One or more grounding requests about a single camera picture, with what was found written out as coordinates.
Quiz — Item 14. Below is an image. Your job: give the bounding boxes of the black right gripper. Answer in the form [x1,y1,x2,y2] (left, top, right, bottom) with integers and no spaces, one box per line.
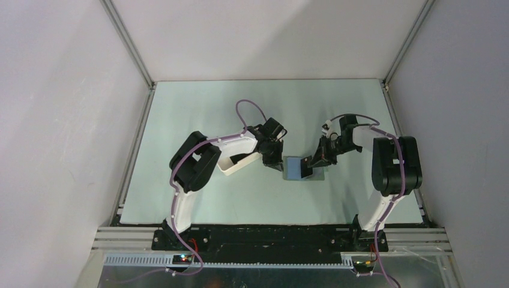
[308,135,361,169]

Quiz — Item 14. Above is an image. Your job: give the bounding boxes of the black credit card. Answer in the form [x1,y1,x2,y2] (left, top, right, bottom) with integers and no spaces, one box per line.
[230,154,249,165]
[300,156,313,179]

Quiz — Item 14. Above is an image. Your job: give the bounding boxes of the white plastic bin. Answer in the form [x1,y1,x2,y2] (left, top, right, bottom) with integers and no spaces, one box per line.
[217,152,262,176]

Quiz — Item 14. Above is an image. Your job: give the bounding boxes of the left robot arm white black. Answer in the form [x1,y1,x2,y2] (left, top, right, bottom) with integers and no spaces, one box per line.
[166,118,288,250]

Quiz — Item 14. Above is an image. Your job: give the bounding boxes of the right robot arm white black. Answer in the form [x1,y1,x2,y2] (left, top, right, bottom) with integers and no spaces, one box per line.
[300,113,423,251]

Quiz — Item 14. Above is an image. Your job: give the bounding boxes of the black credit card in bin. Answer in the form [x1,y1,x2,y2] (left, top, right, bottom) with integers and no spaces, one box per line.
[230,154,249,165]

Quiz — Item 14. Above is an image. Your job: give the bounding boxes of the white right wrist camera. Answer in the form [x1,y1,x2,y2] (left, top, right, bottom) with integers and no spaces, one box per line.
[322,119,334,138]

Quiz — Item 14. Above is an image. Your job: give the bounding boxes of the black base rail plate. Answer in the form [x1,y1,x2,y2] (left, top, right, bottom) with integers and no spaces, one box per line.
[151,223,388,265]

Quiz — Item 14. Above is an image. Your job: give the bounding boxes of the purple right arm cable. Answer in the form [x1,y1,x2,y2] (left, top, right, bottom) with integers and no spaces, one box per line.
[330,113,402,288]

